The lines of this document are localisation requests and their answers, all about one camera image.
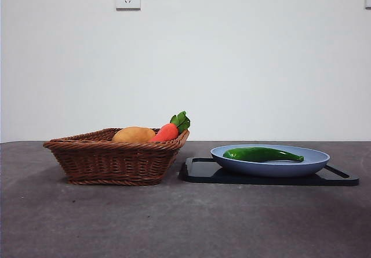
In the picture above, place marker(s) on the long green pepper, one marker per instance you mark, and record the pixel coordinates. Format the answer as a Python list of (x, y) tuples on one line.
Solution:
[(255, 154)]

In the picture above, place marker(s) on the blue round plate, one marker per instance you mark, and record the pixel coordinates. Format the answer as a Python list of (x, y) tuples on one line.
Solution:
[(269, 169)]

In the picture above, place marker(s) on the orange carrot with green leaves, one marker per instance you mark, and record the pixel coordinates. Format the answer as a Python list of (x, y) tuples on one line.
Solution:
[(166, 132)]

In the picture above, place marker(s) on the yellow-brown potato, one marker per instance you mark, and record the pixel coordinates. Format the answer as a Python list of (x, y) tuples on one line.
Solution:
[(133, 134)]

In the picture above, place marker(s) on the black rectangular tray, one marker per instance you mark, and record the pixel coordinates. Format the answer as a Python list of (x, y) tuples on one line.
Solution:
[(203, 177)]

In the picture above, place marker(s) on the brown wicker basket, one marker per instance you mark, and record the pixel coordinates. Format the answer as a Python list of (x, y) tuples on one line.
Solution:
[(113, 162)]

